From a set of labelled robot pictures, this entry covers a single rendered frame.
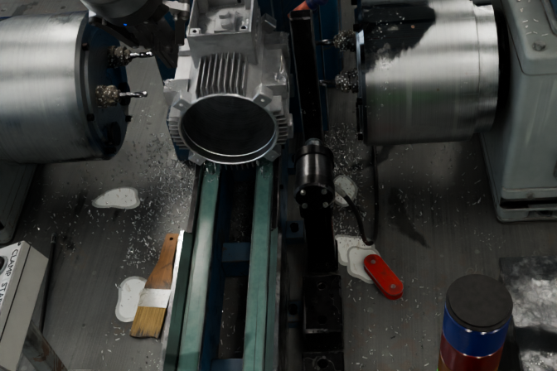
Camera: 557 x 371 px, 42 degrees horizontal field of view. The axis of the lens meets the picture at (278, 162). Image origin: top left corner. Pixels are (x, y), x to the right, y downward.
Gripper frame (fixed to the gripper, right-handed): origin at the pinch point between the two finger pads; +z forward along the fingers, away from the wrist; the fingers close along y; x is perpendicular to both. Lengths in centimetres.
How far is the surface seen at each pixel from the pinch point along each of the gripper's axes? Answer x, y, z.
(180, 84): 0.6, 1.3, 13.1
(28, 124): 7.2, 24.1, 9.5
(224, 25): -8.0, -6.1, 11.2
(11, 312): 35.8, 17.4, -5.7
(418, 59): 0.9, -35.2, 6.5
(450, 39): -1.7, -39.8, 6.1
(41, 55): -2.7, 21.2, 6.0
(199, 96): 3.9, -2.6, 9.7
